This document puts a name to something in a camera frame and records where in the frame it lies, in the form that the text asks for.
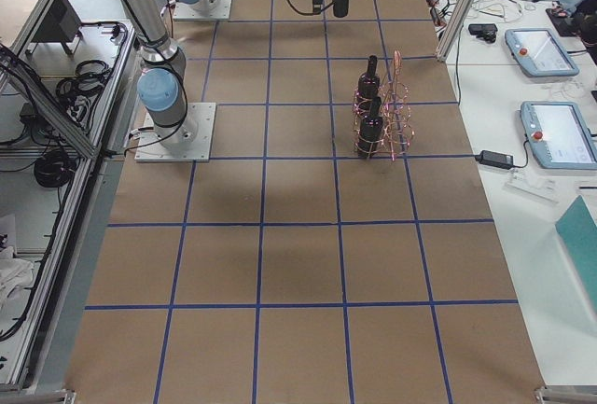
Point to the teach pendant far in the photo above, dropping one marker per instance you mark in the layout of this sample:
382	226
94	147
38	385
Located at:
539	53

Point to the teach pendant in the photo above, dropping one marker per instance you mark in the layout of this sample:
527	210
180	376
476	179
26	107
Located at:
559	137
539	53

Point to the black power adapter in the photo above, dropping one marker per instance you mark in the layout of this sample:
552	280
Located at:
495	159

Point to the teach pendant near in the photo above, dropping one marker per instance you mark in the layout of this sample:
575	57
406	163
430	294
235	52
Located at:
559	137

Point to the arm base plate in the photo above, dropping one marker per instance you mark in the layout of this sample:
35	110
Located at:
191	142
204	10

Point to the aluminium frame post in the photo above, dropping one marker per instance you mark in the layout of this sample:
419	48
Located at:
452	29

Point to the copper wire bottle basket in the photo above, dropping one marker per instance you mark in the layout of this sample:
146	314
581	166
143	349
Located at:
397	132

